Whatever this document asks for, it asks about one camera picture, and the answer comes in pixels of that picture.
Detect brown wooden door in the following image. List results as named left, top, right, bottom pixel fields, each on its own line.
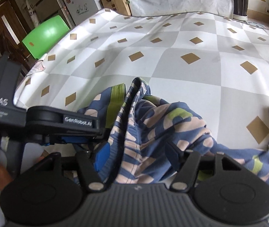
left=0, top=0, right=34, bottom=59

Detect long table with printed cover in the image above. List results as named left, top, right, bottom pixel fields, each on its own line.
left=126, top=0, right=234, bottom=18

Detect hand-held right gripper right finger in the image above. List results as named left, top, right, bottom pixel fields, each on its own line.
left=166, top=142, right=242, bottom=192

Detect white grey checkered tablecloth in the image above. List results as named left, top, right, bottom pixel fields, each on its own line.
left=14, top=8, right=269, bottom=227

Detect blue letter-print pants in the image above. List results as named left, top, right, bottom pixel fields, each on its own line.
left=101, top=77, right=269, bottom=186

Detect green plastic chair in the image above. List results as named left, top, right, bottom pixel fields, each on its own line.
left=22, top=15, right=71, bottom=60

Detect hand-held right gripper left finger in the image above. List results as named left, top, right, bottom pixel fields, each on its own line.
left=38, top=142, right=111, bottom=192

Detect cardboard box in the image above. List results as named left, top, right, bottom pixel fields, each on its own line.
left=101, top=0, right=132, bottom=16

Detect black tall planter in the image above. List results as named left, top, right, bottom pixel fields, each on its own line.
left=232, top=0, right=250, bottom=20

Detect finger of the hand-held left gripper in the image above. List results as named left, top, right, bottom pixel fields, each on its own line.
left=41, top=133, right=109, bottom=147

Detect white chest freezer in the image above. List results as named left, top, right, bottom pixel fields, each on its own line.
left=62, top=0, right=102, bottom=26

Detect blue patterned floor scale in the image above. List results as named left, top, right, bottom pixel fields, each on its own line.
left=246, top=20, right=265, bottom=29

